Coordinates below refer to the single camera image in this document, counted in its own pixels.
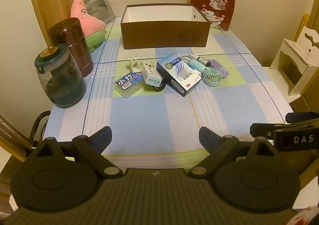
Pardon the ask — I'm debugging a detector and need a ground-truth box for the framed picture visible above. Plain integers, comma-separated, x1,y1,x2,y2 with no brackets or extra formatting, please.
84,0,115,24

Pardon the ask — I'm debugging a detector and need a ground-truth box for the red cat print cushion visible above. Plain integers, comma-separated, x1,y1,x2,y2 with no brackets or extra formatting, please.
191,0,236,31

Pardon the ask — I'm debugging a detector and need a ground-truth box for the white plastic clip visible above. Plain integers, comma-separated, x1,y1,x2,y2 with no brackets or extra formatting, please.
128,56,143,73

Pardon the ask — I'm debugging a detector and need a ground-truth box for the small black object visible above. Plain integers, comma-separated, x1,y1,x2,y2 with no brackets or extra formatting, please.
152,81,166,92

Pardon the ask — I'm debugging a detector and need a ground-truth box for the brown padded pipe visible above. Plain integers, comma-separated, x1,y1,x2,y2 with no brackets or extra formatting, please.
0,115,33,161

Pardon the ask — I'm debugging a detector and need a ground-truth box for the mint handheld fan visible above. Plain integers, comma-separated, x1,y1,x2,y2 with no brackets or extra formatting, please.
188,59,222,87

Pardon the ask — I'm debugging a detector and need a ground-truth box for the purple tube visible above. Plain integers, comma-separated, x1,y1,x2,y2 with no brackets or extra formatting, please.
208,58,230,79

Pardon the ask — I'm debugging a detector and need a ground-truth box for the small dark spray bottle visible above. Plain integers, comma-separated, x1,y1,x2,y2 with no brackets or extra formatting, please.
189,53,212,67

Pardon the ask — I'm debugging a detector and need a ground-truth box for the pink starfish plush toy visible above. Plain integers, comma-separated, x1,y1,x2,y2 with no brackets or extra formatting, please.
70,0,107,53

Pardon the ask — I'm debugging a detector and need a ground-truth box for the blue and white carton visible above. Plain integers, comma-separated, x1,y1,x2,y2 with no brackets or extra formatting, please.
157,53,202,97

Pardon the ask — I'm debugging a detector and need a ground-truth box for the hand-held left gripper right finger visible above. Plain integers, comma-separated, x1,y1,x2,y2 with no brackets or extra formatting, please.
189,126,289,178

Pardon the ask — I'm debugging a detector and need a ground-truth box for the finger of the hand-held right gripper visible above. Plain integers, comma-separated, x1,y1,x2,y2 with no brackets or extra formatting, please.
250,123,276,139
285,112,319,124

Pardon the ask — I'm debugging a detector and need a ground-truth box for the small light blue carton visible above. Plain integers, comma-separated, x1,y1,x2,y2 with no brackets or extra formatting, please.
141,60,163,87

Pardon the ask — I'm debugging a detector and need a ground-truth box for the glass kettle with green lid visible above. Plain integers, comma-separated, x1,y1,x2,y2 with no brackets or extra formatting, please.
34,44,86,108

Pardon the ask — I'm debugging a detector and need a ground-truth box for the black metal chair frame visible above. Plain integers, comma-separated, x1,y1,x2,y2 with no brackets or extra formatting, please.
29,110,51,150

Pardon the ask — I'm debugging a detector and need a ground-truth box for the maroon thermos bottle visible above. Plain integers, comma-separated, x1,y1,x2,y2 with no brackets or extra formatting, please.
48,18,94,78

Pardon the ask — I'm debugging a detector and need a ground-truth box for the white wooden stool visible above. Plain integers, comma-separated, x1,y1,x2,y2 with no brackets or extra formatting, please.
269,25,319,97

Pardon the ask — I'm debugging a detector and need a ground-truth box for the yellow board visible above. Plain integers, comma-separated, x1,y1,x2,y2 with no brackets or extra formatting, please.
295,14,311,41

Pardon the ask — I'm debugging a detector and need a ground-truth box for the red and white object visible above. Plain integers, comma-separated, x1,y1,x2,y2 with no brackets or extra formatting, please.
287,205,319,225

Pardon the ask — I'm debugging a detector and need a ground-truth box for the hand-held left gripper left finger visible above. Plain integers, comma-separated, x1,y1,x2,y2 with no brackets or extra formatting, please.
26,126,124,178

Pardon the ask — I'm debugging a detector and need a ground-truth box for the brown cardboard box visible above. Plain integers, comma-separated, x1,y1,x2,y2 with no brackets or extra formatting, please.
120,3,211,50

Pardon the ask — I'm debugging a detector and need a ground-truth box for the clear plastic box blue label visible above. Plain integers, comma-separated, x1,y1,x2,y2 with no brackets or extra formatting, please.
115,72,145,98

